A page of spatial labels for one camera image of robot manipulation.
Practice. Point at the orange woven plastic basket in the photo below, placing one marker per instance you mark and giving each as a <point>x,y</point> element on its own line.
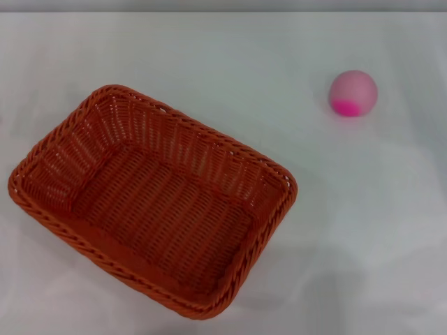
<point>167,209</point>

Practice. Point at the pink round peach toy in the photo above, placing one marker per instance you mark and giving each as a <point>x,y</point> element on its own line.
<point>352,90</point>

